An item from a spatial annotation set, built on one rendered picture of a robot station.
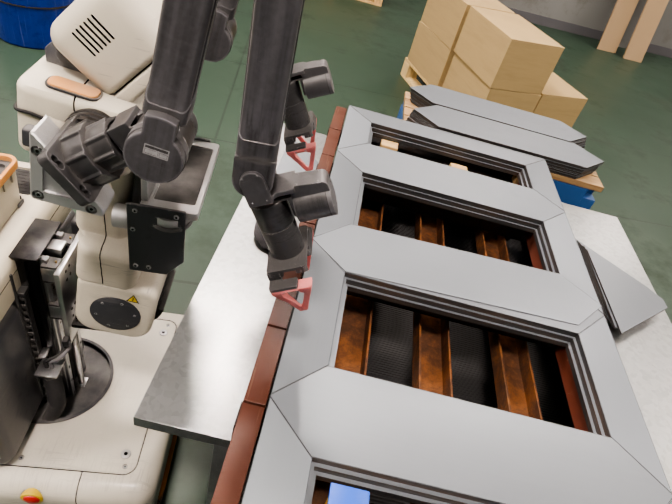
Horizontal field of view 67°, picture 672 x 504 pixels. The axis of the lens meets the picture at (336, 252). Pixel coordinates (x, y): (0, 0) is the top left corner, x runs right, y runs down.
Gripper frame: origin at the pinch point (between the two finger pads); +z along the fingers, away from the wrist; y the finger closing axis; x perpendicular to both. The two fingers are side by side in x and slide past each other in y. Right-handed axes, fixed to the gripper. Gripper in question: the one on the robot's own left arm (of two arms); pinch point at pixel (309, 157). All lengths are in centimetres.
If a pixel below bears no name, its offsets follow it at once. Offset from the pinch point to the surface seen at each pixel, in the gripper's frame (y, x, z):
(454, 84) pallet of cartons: 262, -74, 116
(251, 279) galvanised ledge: -11.9, 22.2, 24.2
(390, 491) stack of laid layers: -70, -9, 23
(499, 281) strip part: -17, -39, 35
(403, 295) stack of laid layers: -25.4, -15.7, 25.7
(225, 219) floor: 95, 68, 77
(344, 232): -8.5, -4.1, 17.8
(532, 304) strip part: -24, -45, 39
